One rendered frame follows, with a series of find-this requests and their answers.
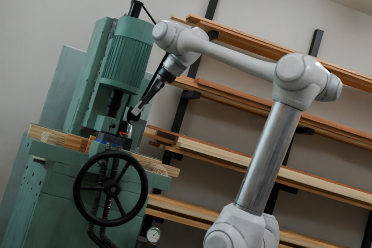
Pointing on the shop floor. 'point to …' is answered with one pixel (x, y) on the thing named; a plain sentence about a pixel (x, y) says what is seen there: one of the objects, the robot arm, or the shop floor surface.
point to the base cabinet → (59, 222)
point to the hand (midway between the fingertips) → (139, 107)
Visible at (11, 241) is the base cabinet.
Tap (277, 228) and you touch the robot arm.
